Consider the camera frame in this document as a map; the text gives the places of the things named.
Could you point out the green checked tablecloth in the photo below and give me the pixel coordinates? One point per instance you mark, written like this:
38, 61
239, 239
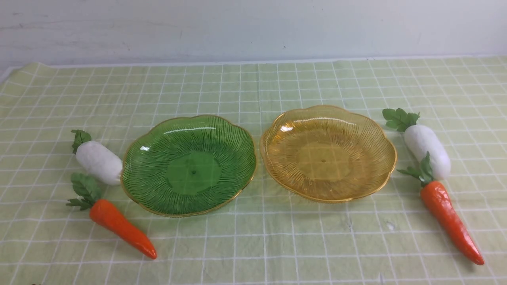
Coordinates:
267, 235

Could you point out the orange toy carrot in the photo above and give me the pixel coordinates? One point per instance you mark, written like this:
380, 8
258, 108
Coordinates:
435, 197
105, 214

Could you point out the green ribbed plastic plate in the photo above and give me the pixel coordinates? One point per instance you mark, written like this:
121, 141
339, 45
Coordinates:
188, 166

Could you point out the white toy radish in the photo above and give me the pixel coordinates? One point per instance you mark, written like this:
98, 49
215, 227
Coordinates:
420, 140
97, 160

